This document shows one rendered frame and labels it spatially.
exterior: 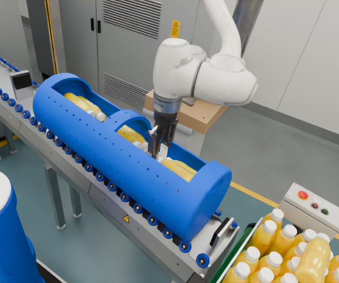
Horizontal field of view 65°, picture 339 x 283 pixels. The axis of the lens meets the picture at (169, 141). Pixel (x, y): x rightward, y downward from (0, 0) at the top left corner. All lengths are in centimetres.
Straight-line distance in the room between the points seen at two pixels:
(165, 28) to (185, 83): 184
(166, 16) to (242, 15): 139
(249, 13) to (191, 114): 54
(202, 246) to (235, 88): 59
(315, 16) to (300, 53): 40
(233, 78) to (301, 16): 277
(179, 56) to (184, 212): 45
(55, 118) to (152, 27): 164
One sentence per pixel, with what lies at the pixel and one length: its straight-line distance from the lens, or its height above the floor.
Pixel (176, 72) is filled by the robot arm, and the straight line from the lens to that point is 73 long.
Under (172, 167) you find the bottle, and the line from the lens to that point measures 93.
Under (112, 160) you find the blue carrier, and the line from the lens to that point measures 96.
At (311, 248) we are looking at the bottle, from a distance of 94.
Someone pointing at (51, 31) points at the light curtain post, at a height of 122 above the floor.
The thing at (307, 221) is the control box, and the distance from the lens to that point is 112.
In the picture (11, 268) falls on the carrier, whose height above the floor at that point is 73.
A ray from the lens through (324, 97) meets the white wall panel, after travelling 366.
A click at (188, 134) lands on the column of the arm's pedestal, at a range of 146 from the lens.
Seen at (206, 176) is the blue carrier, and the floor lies 123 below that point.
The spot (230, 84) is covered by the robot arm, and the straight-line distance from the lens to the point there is 72.
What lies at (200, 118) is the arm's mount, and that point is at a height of 107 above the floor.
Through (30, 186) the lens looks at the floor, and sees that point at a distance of 252.
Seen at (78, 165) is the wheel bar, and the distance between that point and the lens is 127.
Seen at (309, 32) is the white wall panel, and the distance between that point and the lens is 347.
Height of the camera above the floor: 180
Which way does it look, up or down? 38 degrees down
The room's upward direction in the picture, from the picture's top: 10 degrees clockwise
